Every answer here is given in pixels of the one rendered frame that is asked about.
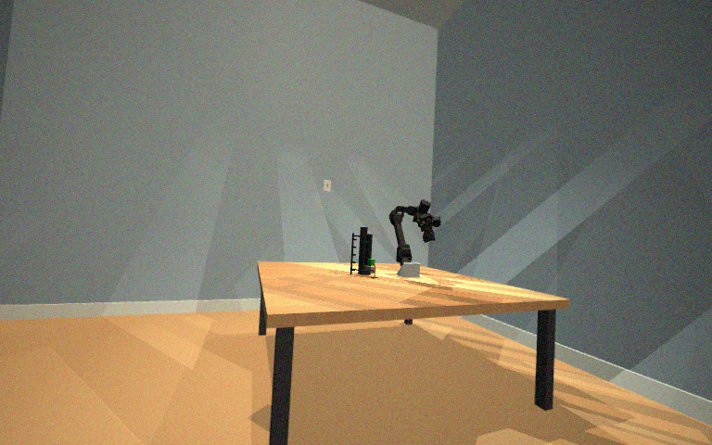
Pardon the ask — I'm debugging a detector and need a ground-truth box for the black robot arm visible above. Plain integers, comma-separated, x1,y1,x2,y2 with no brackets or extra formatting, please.
389,199,441,267

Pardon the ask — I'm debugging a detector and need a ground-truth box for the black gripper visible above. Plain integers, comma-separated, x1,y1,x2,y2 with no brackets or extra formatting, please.
417,213,435,243

